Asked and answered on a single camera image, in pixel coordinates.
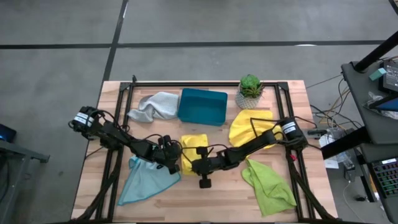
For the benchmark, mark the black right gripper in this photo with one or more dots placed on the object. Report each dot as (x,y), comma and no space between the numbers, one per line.
(205,166)

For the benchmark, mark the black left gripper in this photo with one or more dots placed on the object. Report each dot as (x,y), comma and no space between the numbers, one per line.
(168,154)

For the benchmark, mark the yellow microfiber towel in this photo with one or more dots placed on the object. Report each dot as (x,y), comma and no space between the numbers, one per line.
(194,141)
(242,130)

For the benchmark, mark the light blue microfiber towel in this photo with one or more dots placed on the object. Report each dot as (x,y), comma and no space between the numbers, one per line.
(146,186)

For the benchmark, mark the grey microfiber towel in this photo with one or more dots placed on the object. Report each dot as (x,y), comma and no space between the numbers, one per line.
(161,105)

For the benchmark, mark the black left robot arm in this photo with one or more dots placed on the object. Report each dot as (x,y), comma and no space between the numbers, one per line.
(115,133)

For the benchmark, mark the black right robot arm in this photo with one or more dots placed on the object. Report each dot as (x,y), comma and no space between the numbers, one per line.
(248,146)

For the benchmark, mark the green microfiber towel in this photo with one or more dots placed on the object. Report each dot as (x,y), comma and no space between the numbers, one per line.
(267,186)

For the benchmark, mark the teal plastic bin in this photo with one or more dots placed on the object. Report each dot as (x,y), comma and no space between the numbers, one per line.
(202,107)

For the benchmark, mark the succulent in patterned pot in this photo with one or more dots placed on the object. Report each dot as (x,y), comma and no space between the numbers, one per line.
(249,88)

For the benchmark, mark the black power strip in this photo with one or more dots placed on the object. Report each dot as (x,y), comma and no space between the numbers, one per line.
(314,133)

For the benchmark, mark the white paper sheets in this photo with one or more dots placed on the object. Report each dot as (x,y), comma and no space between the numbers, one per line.
(331,163)

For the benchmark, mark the black stand beam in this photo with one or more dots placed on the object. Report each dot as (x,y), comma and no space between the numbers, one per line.
(345,143)

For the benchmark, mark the grey metal table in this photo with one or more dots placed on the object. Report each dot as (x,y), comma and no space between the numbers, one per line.
(25,152)

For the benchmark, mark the grey power adapter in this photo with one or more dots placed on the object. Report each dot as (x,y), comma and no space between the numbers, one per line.
(349,171)

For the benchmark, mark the small black floor object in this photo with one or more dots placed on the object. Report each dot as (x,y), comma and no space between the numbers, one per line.
(361,198)

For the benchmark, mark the dark device blue light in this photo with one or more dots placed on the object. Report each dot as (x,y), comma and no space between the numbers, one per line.
(7,133)

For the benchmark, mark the grey equipment cart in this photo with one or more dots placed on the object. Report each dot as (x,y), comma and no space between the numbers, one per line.
(354,93)

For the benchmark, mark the clear plastic bag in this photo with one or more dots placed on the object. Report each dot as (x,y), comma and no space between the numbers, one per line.
(373,98)

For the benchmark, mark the backlit keyboard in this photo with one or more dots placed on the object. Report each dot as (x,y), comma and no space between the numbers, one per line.
(387,179)

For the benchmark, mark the tablet with blue screen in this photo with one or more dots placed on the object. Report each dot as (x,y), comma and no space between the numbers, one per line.
(388,105)

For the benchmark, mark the mint green small box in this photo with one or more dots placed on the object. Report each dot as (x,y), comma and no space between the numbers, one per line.
(377,74)

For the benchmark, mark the black diagonal pole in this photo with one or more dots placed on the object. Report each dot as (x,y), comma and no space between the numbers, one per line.
(376,53)

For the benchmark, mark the black monitor device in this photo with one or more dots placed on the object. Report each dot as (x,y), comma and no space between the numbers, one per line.
(391,77)

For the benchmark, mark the black aluminium table frame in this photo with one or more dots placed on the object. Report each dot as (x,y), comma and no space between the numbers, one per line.
(202,84)

